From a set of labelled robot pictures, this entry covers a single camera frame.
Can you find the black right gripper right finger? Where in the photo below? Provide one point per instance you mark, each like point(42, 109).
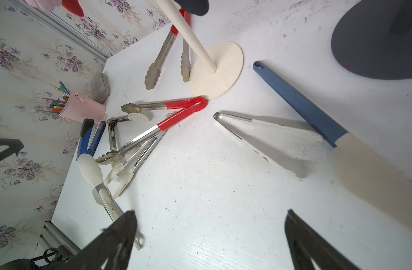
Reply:
point(308, 248)

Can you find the steel tongs white ring large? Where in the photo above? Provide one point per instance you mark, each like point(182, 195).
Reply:
point(92, 172)

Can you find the small white steel tongs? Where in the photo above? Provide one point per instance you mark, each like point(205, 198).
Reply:
point(275, 140)

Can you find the steel tongs cream silicone tips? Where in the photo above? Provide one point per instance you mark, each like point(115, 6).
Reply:
point(127, 168)

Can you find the dark grey utensil rack stand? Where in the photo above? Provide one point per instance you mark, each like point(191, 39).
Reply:
point(374, 40)

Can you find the blue black stapler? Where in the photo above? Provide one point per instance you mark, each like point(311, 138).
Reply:
point(90, 137)

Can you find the pink pen holder bucket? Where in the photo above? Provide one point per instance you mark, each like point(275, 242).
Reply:
point(80, 107)

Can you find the steel tongs red handle far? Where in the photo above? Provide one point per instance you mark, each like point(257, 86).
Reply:
point(154, 70)

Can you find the black silicone tip tongs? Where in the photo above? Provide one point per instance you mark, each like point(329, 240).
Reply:
point(196, 7)

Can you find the coloured pens in bucket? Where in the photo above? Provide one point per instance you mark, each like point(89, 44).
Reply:
point(54, 105)

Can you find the steel tongs red handle near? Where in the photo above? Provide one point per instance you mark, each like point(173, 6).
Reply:
point(184, 109)

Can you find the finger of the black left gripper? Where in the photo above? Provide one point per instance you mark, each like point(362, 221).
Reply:
point(14, 146)

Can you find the grey sponge block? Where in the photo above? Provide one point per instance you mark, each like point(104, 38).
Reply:
point(98, 88)

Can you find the red silicone tip tongs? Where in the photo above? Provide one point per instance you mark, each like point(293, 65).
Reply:
point(73, 6)

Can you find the cream utensil rack stand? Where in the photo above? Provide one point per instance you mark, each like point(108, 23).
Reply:
point(217, 68)

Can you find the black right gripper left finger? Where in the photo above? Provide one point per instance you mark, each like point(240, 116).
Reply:
point(111, 250)

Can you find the steel tongs red handle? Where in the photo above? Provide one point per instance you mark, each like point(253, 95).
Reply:
point(154, 70)
point(184, 109)

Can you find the pink cat paw tongs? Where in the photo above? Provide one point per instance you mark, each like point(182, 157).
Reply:
point(46, 5)

